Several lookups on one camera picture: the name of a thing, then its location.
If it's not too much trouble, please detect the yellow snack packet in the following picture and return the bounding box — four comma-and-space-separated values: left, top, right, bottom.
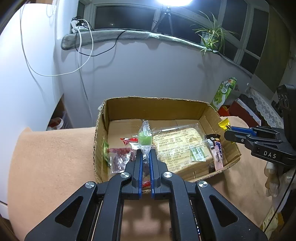
218, 118, 231, 132

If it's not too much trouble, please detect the pink candy packet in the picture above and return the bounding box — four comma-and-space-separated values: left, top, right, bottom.
211, 146, 224, 171

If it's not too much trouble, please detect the clear-wrapped dates snack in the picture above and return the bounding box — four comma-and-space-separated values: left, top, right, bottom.
108, 148, 136, 174
119, 137, 140, 164

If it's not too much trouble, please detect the bread slice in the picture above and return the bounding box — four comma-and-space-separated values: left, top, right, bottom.
152, 123, 213, 172

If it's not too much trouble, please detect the green jelly candy packet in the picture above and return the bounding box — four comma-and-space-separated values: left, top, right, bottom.
137, 120, 152, 163

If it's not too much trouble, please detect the right gloved hand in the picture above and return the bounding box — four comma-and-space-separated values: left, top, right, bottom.
264, 162, 295, 197

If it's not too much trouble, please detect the red storage box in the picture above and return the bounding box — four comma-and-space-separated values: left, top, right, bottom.
218, 98, 261, 127

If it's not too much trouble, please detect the green juice carton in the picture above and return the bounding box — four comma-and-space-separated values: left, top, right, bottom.
211, 77, 237, 111

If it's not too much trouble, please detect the open cardboard box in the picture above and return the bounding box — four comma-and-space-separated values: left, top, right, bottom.
93, 97, 241, 182

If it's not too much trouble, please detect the potted spider plant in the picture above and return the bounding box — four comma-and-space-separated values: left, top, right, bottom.
193, 11, 237, 55

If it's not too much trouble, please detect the white cabinet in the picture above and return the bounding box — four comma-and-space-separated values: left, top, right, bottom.
1, 4, 63, 205

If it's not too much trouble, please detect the grey windowsill mat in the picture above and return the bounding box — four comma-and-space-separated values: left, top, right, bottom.
61, 29, 253, 78

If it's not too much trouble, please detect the white power strip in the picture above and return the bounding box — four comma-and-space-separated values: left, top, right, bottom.
71, 20, 88, 34

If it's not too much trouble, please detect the bright ring light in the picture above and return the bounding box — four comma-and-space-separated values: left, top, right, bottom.
157, 0, 193, 7

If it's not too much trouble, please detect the black cable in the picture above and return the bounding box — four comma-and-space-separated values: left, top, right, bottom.
74, 29, 128, 57

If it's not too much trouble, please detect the white cable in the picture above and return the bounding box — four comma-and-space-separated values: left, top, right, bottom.
19, 0, 94, 77

